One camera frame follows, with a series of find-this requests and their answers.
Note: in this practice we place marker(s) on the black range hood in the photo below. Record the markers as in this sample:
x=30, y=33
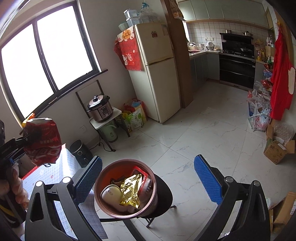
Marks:
x=235, y=40

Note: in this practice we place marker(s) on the dark window sill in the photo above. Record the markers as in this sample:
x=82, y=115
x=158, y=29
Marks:
x=69, y=87

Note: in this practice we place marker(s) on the black round stool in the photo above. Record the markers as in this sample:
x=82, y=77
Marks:
x=164, y=192

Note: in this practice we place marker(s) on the flat brown cardboard box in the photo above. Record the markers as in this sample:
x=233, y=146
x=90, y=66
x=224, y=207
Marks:
x=284, y=213

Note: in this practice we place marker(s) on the pale green thermos jug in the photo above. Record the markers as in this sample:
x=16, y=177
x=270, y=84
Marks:
x=109, y=132

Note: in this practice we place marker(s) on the foil snack bag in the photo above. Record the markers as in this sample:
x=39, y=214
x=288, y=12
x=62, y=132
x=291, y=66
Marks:
x=131, y=192

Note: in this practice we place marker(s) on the crumpled clear plastic wrap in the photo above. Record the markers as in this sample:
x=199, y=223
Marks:
x=148, y=12

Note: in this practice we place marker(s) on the cardboard box with bubble wrap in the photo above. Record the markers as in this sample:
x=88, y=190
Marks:
x=282, y=129

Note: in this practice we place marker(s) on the dark framed window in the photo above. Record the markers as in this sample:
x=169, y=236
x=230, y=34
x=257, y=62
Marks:
x=62, y=46

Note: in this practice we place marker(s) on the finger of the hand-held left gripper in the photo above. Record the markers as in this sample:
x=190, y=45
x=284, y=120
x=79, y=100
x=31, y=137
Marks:
x=19, y=158
x=23, y=140

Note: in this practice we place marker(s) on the shelf of bottles and packets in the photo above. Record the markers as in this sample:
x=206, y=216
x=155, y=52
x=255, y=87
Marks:
x=266, y=67

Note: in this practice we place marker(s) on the grey lower kitchen cabinets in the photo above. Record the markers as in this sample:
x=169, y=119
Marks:
x=201, y=67

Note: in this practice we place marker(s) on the grey upper kitchen cabinets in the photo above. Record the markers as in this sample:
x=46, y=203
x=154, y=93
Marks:
x=219, y=11

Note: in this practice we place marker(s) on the white rice cooker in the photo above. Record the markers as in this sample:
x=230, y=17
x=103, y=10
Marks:
x=210, y=45

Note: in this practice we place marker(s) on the small white side table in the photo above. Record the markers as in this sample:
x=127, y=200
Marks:
x=115, y=113

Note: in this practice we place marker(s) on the crushed red can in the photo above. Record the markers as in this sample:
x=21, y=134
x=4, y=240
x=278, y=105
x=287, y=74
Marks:
x=44, y=143

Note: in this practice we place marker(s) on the red shopping bag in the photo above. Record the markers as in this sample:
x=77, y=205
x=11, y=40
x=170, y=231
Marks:
x=135, y=105

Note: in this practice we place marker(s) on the cream refrigerator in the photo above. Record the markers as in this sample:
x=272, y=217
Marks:
x=157, y=81

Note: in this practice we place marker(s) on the open cardboard box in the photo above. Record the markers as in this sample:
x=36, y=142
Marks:
x=275, y=150

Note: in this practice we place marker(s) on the black air fryer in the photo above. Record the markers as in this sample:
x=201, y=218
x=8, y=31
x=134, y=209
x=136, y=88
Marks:
x=78, y=150

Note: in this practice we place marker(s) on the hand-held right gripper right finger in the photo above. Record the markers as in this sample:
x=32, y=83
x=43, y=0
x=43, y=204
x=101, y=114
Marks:
x=207, y=179

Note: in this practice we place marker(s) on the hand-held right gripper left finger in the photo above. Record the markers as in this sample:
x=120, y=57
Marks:
x=89, y=178

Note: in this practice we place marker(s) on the red hanging garment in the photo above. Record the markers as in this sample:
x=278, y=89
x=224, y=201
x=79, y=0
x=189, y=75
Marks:
x=279, y=76

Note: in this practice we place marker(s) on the clear plastic storage boxes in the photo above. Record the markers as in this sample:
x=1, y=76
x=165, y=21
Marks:
x=130, y=18

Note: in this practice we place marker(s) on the white round cup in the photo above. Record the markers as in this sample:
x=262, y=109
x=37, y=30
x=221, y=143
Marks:
x=111, y=195

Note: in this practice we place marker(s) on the electric pressure cooker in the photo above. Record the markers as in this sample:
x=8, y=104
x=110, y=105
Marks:
x=101, y=111

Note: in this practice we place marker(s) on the green white printed bag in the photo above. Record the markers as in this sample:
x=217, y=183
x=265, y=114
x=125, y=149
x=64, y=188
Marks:
x=135, y=120

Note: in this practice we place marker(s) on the brown wooden partition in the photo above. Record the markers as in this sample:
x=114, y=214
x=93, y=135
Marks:
x=180, y=69

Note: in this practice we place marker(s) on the blue plaid tablecloth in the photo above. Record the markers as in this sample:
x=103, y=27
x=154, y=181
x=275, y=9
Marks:
x=67, y=166

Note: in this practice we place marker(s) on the red printed cloth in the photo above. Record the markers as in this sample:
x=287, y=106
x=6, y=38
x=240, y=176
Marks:
x=129, y=53

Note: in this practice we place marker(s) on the white pink plastic bag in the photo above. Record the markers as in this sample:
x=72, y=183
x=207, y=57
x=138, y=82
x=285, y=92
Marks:
x=262, y=120

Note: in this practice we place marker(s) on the black built-in stove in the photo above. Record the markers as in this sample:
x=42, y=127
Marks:
x=235, y=69

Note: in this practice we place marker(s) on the orange yellow packet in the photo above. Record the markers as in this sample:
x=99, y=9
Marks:
x=29, y=119

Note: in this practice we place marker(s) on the brown round bin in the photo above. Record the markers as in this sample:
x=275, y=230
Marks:
x=104, y=176

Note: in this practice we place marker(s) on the grey kitchen cabinets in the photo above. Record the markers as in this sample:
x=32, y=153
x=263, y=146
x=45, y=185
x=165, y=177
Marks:
x=219, y=11
x=201, y=67

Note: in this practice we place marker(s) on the person's left hand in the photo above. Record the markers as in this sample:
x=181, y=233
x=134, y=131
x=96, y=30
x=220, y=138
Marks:
x=18, y=192

